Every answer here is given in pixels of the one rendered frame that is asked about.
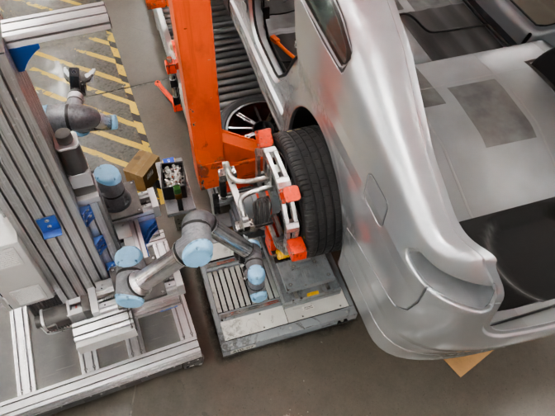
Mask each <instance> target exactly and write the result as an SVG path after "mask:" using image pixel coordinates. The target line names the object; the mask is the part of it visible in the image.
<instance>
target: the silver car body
mask: <svg viewBox="0 0 555 416"><path fill-rule="evenodd" d="M229 6H230V16H231V19H232V21H233V22H234V24H235V28H236V30H237V31H238V34H239V36H240V39H241V40H242V43H243V45H244V48H245V50H246V53H247V55H248V57H249V61H250V63H251V65H252V68H253V71H254V74H255V77H256V78H257V81H258V83H259V86H260V89H261V91H262V94H263V96H264V99H265V101H266V103H267V105H268V108H269V110H270V112H271V114H272V116H273V119H274V121H275V123H276V125H277V128H278V130H279V132H281V131H285V130H287V125H288V120H289V117H290V114H291V112H292V109H293V108H294V107H295V106H296V105H303V106H305V107H307V108H308V109H309V110H310V111H311V113H312V114H313V116H314V117H315V118H316V120H317V122H318V124H319V126H320V128H321V130H322V132H323V135H324V137H325V140H326V143H327V145H328V148H329V151H330V155H331V158H332V161H333V165H334V170H335V174H336V178H337V183H338V187H339V196H340V202H341V210H342V220H343V243H342V251H341V256H340V260H339V263H338V265H339V269H340V271H341V272H342V275H343V277H344V279H345V282H346V284H347V286H348V288H349V291H350V293H351V295H352V297H353V300H354V303H355V305H356V306H357V308H358V312H359V313H360V315H361V318H362V320H363V322H364V325H365V327H366V329H367V331H368V333H369V335H370V337H371V339H372V340H373V341H374V342H375V344H376V345H377V346H378V347H379V348H381V350H383V351H384V352H386V353H388V354H391V355H393V356H395V357H400V358H405V359H410V360H441V359H449V358H455V357H465V356H469V355H473V354H478V353H482V352H488V351H491V350H495V349H498V348H502V347H508V346H510V345H515V344H519V343H525V342H528V341H532V340H535V339H539V338H545V337H547V336H551V335H554V334H555V22H554V23H551V24H538V23H536V22H535V21H534V20H533V19H532V18H531V17H530V16H529V15H528V14H527V13H526V12H525V11H524V10H523V9H522V8H521V7H520V6H519V5H518V4H517V3H516V2H515V1H514V0H230V1H229Z"/></svg>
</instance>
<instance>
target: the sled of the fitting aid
mask: <svg viewBox="0 0 555 416"><path fill-rule="evenodd" d="M260 242H261V244H262V247H263V251H264V254H265V256H266V259H267V261H268V265H269V268H270V270H271V273H272V275H273V280H274V282H275V285H276V287H277V291H278V294H279V296H280V299H281V301H282V305H283V308H284V309H287V308H291V307H293V306H297V305H302V304H305V303H308V302H312V301H314V300H319V299H323V298H326V297H329V296H332V295H338V294H340V292H341V288H342V287H341V285H340V283H339V280H338V277H337V276H336V274H335V271H334V269H333V267H332V264H331V262H330V259H329V257H328V255H327V253H325V256H326V258H327V260H328V262H329V265H330V267H331V270H332V272H333V273H334V281H331V282H327V283H325V284H321V285H318V286H313V287H309V288H306V289H303V290H299V291H294V292H291V293H288V294H287V292H286V289H285V287H284V285H283V282H282V278H281V276H280V273H279V270H278V267H277V264H275V262H274V260H273V255H272V256H270V254H269V252H268V248H267V245H266V243H265V234H264V235H261V236H260Z"/></svg>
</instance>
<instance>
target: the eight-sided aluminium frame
mask: <svg viewBox="0 0 555 416"><path fill-rule="evenodd" d="M254 153H255V177H262V176H265V173H267V165H268V166H269V169H270V172H271V174H272V175H273V179H274V181H275V185H276V188H277V193H278V197H279V201H280V206H281V210H282V217H283V223H284V233H283V232H282V227H281V225H280V223H279V221H278V217H277V214H272V215H270V218H271V217H273V220H274V223H275V225H276V228H277V231H278V234H279V236H280V237H277V235H276V233H275V231H274V228H273V225H268V228H269V231H270V234H271V235H272V238H273V243H274V245H275V247H276V248H277V249H278V250H280V251H281V252H282V253H283V255H289V253H288V251H287V240H288V239H290V237H291V233H292V239H293V238H296V237H298V234H299V231H300V227H299V220H298V219H297V215H296V207H295V203H294V201H293V202H289V206H290V211H291V215H292V218H291V219H290V220H289V219H288V214H287V207H286V204H282V202H281V197H280V194H279V189H281V188H283V187H289V186H291V185H292V184H291V181H290V178H289V176H288V175H287V172H286V169H285V168H284V166H283V163H282V160H281V158H280V156H279V154H278V150H277V148H276V146H270V147H267V148H262V149H258V148H256V149H255V151H254ZM260 157H263V171H261V172H260ZM272 158H274V159H275V161H276V164H277V165H278V167H279V170H280V173H281V175H282V176H281V177H279V176H278V172H277V170H276V168H275V166H274V164H273V161H272ZM262 183H263V182H257V185H258V187H261V186H262ZM264 184H265V185H268V183H267V182H266V181H264Z"/></svg>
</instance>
